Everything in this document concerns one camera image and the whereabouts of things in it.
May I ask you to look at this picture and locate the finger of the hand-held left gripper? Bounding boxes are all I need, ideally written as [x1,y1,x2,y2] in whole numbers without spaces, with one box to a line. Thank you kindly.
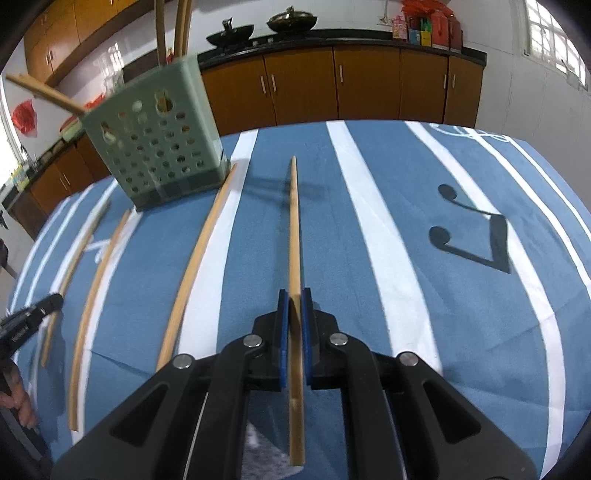
[21,294,64,327]

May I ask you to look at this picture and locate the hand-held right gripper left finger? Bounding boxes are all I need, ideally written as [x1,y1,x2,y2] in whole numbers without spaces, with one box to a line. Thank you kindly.
[53,288,291,480]

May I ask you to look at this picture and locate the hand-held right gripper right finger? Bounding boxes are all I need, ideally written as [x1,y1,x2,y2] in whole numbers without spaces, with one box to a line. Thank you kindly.
[302,287,541,480]

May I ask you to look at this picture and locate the green perforated utensil holder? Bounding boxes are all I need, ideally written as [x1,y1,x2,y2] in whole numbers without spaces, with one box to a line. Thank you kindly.
[81,54,232,213]

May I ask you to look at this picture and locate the person's left hand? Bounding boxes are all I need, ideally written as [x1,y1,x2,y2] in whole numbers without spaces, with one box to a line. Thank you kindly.
[0,360,38,430]

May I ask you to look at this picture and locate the blue white striped tablecloth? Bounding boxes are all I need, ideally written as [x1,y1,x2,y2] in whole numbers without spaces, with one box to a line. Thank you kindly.
[9,119,591,480]

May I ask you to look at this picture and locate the green plastic basin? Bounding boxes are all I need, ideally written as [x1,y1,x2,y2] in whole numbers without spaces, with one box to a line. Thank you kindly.
[60,115,88,141]

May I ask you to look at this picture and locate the dark wooden cutting board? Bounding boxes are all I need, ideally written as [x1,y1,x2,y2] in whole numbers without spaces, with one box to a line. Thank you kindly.
[122,50,162,86]

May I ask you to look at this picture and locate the wooden base cabinets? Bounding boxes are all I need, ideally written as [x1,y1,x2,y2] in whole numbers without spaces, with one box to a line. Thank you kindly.
[9,44,485,236]

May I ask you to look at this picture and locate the black gas stove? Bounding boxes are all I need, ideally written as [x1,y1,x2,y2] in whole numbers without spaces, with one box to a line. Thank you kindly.
[217,34,333,47]

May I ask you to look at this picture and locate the black kitchen countertop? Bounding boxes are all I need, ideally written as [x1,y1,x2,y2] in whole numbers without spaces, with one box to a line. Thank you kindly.
[0,36,488,204]

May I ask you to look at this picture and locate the black open wok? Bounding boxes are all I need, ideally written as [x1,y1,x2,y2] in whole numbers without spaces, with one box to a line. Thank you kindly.
[206,17,256,47]

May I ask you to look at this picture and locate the black lidded wok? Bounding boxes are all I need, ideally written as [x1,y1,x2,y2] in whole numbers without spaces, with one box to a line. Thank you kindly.
[267,6,319,32]

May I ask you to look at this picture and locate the red plastic jug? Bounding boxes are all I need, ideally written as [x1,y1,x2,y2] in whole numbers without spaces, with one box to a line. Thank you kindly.
[431,11,451,49]

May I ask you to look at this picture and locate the barred glass window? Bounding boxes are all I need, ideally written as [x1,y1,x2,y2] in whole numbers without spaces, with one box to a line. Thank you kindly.
[524,0,591,90]

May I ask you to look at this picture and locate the red wall-hung plastic bag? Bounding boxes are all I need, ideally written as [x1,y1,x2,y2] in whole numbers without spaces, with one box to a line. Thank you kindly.
[11,99,38,137]

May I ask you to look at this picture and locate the wooden wall cabinets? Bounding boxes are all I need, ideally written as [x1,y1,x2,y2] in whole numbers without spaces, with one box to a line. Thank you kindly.
[23,0,155,88]

